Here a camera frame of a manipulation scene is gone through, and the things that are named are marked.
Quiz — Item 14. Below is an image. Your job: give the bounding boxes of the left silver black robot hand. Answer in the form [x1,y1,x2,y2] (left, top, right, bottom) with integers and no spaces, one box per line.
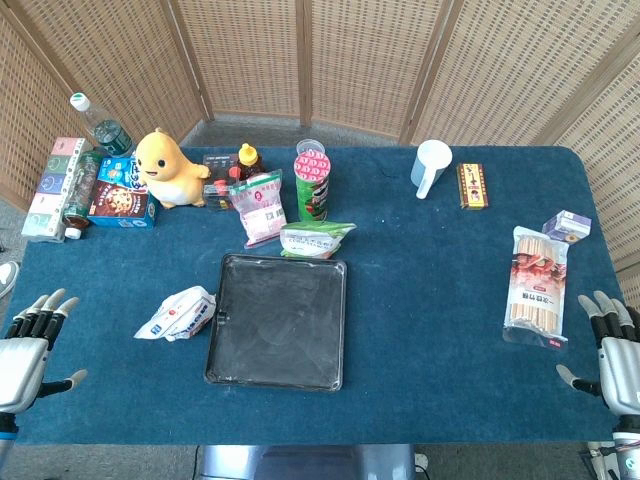
[0,288,89,414]

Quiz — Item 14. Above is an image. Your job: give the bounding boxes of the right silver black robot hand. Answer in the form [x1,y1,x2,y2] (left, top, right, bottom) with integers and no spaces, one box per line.
[555,290,640,419]

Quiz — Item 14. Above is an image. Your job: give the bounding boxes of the white snack packet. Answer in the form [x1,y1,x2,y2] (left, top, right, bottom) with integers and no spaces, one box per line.
[133,285,217,343]

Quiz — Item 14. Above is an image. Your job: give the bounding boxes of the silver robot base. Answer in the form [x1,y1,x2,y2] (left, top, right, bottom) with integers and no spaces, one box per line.
[194,443,417,480]

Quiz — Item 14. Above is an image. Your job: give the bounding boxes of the black metal tray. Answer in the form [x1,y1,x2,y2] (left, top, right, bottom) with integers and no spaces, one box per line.
[203,253,348,392]

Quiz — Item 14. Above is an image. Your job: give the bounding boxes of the pink snack pouch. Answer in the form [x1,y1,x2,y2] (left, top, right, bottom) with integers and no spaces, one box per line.
[228,169,289,250]

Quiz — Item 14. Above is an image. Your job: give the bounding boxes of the green snack pouch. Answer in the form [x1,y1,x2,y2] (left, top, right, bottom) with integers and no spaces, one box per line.
[279,221,358,261]

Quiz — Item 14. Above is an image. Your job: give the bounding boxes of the small purple white box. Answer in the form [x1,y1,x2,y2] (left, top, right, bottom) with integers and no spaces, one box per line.
[541,209,593,245]

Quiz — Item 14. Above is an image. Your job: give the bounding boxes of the pastel tissue pack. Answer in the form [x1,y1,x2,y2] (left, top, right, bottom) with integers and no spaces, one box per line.
[21,137,87,244]

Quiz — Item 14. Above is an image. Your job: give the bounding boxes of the dark green bottle white cap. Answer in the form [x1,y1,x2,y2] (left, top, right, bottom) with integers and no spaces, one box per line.
[62,149,104,240]

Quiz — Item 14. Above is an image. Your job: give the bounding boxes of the blue cookie box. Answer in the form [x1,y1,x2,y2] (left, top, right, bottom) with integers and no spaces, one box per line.
[87,156,157,230]

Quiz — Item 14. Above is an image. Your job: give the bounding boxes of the blue table cloth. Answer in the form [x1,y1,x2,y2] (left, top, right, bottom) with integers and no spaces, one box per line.
[0,145,640,446]

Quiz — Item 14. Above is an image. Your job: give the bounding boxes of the yellow dinosaur plush toy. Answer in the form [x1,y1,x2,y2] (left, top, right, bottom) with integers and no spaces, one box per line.
[135,127,212,210]

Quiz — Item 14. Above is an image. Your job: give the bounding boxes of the red yellow snack box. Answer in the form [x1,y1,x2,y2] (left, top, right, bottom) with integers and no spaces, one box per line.
[456,162,490,211]

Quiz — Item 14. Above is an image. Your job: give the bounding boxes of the clear water bottle white cap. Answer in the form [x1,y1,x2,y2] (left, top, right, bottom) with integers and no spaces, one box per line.
[69,92,136,159]

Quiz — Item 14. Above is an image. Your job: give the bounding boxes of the black box red parts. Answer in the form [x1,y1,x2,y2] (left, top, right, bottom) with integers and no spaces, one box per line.
[202,153,241,211]

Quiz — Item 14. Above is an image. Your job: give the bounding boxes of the white measuring jug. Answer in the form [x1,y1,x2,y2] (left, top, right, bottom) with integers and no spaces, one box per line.
[410,139,454,200]

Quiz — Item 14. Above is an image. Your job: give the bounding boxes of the honey bottle yellow cap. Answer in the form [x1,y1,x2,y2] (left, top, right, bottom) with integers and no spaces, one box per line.
[236,143,265,182]

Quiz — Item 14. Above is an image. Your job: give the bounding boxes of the green chips can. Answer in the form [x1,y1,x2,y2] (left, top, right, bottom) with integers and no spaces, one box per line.
[293,151,332,223]

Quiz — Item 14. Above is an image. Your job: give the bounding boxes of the wicker folding screen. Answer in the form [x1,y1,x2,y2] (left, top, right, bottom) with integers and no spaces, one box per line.
[0,0,640,281]

